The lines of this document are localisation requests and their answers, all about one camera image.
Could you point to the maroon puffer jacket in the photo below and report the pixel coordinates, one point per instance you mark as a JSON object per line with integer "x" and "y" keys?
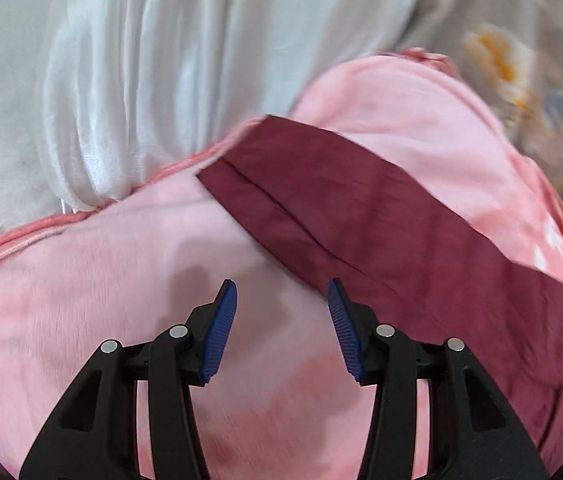
{"x": 401, "y": 220}

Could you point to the pink printed blanket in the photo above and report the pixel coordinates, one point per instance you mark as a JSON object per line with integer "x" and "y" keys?
{"x": 86, "y": 285}

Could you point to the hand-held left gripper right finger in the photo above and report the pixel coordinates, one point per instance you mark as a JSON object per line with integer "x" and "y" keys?
{"x": 344, "y": 327}

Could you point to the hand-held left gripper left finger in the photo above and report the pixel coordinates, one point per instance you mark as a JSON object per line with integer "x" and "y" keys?
{"x": 219, "y": 325}

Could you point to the white cloth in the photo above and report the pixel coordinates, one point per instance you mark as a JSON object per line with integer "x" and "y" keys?
{"x": 161, "y": 70}

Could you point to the grey floral bed sheet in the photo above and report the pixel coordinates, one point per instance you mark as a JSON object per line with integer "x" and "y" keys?
{"x": 526, "y": 50}

